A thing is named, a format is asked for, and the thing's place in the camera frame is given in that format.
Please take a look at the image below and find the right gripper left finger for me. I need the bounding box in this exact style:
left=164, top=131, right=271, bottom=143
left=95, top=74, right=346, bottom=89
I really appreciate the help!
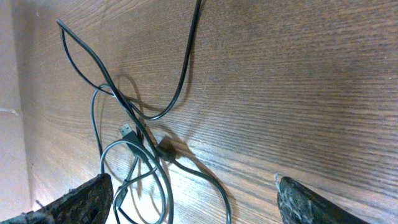
left=1, top=173, right=113, bottom=224

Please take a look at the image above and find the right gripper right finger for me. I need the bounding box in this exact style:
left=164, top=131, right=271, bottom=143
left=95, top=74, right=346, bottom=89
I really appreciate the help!
left=275, top=174, right=367, bottom=224

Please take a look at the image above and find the black usb cable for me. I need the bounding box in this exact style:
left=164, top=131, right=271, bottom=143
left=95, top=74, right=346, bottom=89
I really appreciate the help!
left=90, top=83, right=175, bottom=224
left=55, top=0, right=233, bottom=224

